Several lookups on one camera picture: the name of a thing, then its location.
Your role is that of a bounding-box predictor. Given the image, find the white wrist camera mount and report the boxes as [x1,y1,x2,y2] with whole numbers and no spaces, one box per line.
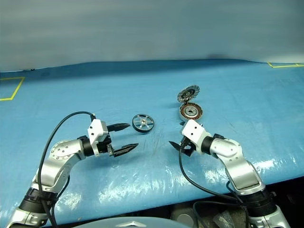
[86,119,109,156]
[181,119,213,156]

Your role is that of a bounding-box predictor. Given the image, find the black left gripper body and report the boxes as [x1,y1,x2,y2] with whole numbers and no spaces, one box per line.
[96,125,116,158]

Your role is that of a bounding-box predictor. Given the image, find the blue plastic table cover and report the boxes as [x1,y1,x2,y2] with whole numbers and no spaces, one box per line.
[0,57,304,226]

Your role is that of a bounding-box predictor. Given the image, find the silver spoked wheel rotor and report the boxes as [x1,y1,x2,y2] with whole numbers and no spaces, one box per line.
[132,114,155,134]

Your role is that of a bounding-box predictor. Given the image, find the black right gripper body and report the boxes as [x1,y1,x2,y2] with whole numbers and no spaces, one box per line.
[180,136,196,158]

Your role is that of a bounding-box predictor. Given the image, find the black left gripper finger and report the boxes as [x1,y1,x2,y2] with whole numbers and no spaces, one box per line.
[113,142,139,158]
[107,123,132,133]

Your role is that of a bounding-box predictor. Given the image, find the copper wound motor stator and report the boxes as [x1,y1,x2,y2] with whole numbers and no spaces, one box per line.
[178,102,204,122]

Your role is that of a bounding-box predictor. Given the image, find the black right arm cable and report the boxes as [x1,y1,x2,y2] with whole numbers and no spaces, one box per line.
[178,139,250,228]

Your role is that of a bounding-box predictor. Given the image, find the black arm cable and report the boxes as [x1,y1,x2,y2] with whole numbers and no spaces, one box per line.
[37,111,97,228]
[178,139,250,228]

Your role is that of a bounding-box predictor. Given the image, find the grey rounded robot torso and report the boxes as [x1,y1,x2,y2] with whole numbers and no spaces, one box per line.
[80,215,177,228]

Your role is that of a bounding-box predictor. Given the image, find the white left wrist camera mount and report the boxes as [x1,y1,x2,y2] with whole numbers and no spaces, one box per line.
[86,119,109,156]

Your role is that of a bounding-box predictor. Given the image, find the dark rounded base shape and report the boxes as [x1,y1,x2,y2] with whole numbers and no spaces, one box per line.
[170,200,249,228]

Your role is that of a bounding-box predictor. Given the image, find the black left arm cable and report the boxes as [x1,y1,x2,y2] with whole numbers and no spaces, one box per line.
[37,111,97,228]

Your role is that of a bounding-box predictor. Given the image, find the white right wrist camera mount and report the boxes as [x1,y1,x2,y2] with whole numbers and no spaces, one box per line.
[181,119,213,156]

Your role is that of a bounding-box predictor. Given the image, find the silver finned motor cover disc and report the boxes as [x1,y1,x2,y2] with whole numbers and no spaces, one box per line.
[177,84,201,104]

